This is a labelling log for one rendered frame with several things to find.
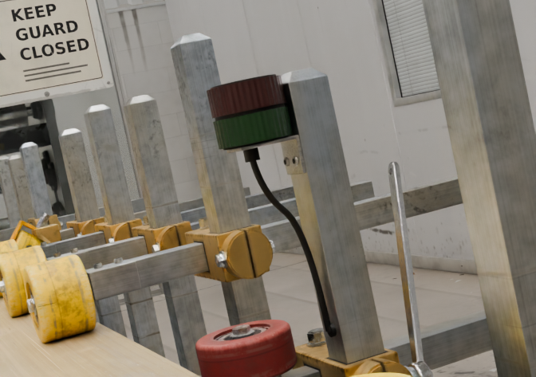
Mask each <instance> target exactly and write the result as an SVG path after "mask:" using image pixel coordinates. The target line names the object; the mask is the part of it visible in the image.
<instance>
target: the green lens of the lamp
mask: <svg viewBox="0 0 536 377"><path fill-rule="evenodd" d="M213 124H214V128H215V134H216V139H217V142H218V146H219V149H224V148H229V147H236V146H240V145H244V144H248V143H255V142H259V141H263V140H267V139H273V138H278V137H281V136H284V135H291V134H293V130H292V126H291V122H290V115H289V111H288V108H287V106H286V107H282V108H275V109H271V110H266V111H262V112H256V113H251V114H247V115H243V116H236V117H233V118H229V119H225V120H219V121H215V122H213Z"/></svg>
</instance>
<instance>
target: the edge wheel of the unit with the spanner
mask: <svg viewBox="0 0 536 377"><path fill-rule="evenodd" d="M195 349H196V353H197V357H198V361H199V367H200V371H201V376H202V377H277V376H279V375H282V374H284V373H286V372H288V371H289V370H291V369H292V368H293V367H294V366H295V364H296V363H297V355H296V351H295V347H294V340H293V337H292V332H291V328H290V325H289V323H287V322H286V321H284V320H258V321H252V322H247V323H243V324H236V325H233V326H230V327H227V328H223V329H220V330H218V331H215V332H212V333H210V334H208V335H205V336H204V337H202V338H200V339H199V340H198V341H197V343H196V344H195Z"/></svg>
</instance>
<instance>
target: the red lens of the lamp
mask: <svg viewBox="0 0 536 377"><path fill-rule="evenodd" d="M207 97H208V101H209V105H210V109H211V116H212V119H213V118H215V117H219V116H225V115H229V114H233V113H236V112H243V111H247V110H251V109H256V108H262V107H266V106H271V105H275V104H283V103H286V96H285V93H284V88H283V84H282V78H281V75H277V76H271V77H263V78H258V79H253V80H250V81H243V82H238V83H235V84H229V85H225V86H222V87H218V88H213V89H210V90H207Z"/></svg>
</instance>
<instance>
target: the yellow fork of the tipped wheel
mask: <svg viewBox="0 0 536 377"><path fill-rule="evenodd" d="M49 217H50V216H49V215H48V214H45V213H42V215H41V217H40V219H39V221H38V223H37V225H36V226H32V225H30V224H29V223H27V222H24V221H21V220H20V221H19V223H18V225H17V227H16V229H15V231H14V233H13V234H12V236H11V238H10V240H11V239H14V240H15V238H16V237H17V235H18V233H19V231H20V229H21V228H22V226H26V227H28V228H30V229H31V231H32V235H33V236H35V237H37V238H39V239H41V240H42V241H44V242H47V243H53V242H59V241H62V240H61V233H60V229H59V225H58V224H51V225H49V224H48V220H49Z"/></svg>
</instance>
